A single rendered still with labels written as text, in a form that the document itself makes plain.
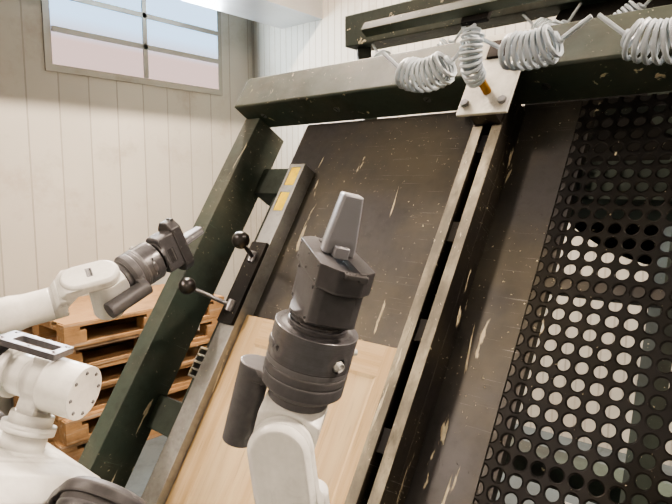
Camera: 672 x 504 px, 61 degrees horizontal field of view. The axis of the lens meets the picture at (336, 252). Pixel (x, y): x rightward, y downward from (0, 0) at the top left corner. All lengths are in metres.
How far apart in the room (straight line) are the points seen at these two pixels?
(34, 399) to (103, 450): 0.70
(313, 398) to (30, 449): 0.36
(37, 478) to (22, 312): 0.57
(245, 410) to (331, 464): 0.43
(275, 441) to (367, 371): 0.48
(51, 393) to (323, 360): 0.34
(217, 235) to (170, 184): 3.50
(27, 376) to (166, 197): 4.26
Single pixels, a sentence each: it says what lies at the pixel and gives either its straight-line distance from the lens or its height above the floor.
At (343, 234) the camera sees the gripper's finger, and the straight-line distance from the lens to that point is 0.56.
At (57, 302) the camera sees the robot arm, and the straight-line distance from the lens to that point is 1.23.
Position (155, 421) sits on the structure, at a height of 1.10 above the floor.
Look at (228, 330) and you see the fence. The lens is 1.28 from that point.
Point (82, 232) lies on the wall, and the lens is 4.64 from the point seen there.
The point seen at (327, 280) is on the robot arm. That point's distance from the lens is 0.52.
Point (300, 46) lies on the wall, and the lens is 5.27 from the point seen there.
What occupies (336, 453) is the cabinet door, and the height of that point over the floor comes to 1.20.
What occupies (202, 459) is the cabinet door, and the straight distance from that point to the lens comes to 1.25.
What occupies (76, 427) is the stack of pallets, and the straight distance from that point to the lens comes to 3.83.
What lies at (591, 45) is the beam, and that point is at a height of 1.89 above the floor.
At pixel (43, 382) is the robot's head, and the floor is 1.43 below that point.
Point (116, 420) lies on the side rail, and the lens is 1.46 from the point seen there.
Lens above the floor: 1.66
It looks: 7 degrees down
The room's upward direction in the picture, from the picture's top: straight up
